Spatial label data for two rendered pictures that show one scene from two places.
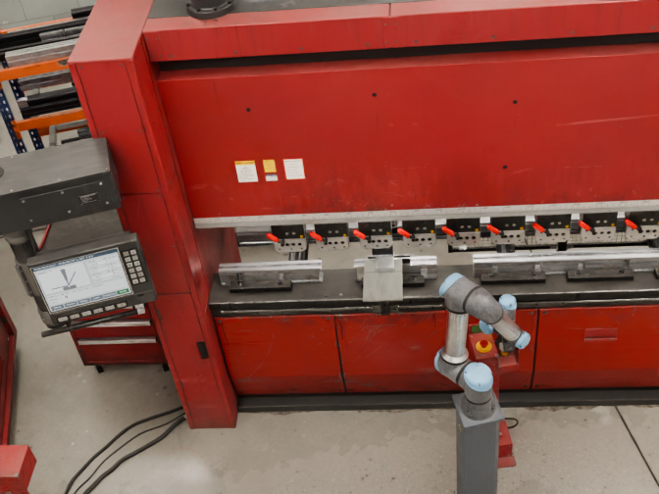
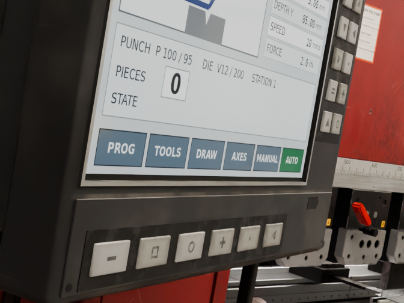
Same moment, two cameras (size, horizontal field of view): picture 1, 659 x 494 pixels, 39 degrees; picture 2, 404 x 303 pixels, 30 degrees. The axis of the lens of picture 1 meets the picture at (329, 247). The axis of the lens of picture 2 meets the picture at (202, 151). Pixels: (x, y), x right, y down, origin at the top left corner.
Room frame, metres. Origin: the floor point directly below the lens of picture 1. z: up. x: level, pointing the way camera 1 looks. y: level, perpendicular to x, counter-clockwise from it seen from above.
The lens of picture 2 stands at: (2.44, 1.50, 1.37)
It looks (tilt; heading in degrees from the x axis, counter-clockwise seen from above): 3 degrees down; 308
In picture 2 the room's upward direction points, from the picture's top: 10 degrees clockwise
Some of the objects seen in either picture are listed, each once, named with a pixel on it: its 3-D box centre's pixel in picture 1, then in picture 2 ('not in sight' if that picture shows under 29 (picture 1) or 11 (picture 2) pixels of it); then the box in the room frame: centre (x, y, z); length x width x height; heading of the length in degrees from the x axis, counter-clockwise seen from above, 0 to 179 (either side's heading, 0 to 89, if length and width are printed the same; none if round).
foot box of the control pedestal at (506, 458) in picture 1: (491, 441); not in sight; (2.71, -0.68, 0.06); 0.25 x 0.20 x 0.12; 1
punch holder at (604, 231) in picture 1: (597, 221); not in sight; (3.03, -1.21, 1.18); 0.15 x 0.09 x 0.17; 82
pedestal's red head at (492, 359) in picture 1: (493, 347); not in sight; (2.74, -0.68, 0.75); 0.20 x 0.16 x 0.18; 91
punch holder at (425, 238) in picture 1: (419, 227); not in sight; (3.14, -0.42, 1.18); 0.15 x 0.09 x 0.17; 82
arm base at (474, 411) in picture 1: (478, 399); not in sight; (2.41, -0.54, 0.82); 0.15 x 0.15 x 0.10
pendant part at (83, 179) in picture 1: (74, 246); not in sight; (2.94, 1.06, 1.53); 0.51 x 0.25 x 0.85; 99
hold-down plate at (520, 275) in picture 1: (512, 277); not in sight; (3.03, -0.84, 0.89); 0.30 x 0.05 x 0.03; 82
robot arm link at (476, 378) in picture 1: (477, 380); not in sight; (2.41, -0.54, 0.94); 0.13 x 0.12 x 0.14; 37
